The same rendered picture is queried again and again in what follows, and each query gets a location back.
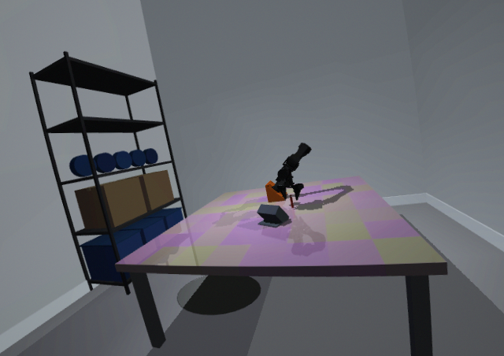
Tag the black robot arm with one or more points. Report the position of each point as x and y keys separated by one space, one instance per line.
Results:
x=291 y=166

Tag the dark grey sloped panel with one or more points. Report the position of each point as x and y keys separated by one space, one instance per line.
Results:
x=273 y=216

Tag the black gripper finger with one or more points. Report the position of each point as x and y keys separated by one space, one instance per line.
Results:
x=297 y=193
x=284 y=193

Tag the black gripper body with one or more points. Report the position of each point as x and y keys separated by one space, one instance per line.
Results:
x=296 y=187

